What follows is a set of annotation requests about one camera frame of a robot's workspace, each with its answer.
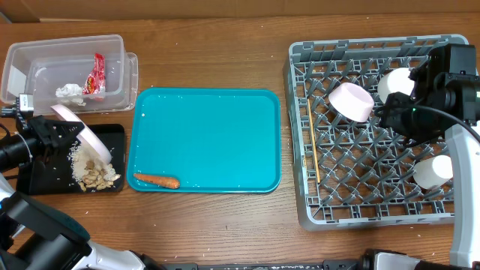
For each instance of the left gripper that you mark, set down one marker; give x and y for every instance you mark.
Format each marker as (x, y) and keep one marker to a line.
(43, 130)

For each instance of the pink plate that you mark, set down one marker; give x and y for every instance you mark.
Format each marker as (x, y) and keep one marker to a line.
(86, 135)

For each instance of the white tissue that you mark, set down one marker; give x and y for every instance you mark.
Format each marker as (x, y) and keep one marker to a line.
(70, 95)

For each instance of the pile of rice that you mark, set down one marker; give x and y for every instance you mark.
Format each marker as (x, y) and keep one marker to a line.
(78, 155)

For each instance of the red snack wrapper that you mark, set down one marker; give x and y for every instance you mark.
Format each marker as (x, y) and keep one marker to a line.
(95, 84)

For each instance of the wooden chopstick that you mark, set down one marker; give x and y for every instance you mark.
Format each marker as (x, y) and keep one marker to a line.
(313, 142)

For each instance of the pink bowl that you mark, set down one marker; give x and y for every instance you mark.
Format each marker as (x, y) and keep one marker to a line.
(352, 101)

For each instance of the pale green cup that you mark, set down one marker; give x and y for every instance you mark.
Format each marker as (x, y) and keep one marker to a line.
(397, 80)

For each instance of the pile of peanuts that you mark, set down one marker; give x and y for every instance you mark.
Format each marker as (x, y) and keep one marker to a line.
(97, 177)

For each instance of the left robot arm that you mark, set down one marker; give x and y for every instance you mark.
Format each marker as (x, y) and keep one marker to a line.
(36, 236)

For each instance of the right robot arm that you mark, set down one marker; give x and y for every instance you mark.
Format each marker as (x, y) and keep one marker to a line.
(445, 103)

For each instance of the grey dishwasher rack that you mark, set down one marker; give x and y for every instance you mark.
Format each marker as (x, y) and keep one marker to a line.
(366, 171)

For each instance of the black plastic tray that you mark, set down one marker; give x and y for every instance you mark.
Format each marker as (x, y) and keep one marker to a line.
(56, 175)

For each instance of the clear plastic bin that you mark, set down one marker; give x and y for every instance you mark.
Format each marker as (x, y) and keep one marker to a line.
(38, 68)

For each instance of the orange carrot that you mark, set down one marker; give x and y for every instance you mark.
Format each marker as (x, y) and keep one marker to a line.
(163, 181)

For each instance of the teal serving tray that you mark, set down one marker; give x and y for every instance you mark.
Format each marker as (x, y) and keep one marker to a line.
(221, 141)

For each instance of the white cup in rack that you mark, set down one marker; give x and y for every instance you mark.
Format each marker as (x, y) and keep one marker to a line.
(433, 172)

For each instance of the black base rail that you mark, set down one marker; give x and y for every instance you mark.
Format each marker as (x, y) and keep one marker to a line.
(329, 264)

